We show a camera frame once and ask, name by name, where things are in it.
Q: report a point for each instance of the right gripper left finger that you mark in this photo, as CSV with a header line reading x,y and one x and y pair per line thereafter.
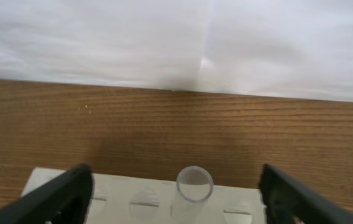
x,y
55,199

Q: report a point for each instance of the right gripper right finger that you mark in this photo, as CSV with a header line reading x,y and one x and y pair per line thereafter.
x,y
294,202

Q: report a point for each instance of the white test tube rack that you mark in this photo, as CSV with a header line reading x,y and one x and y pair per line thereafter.
x,y
117,189

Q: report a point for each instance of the clear test tube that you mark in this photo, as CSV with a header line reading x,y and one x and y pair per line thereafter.
x,y
192,205

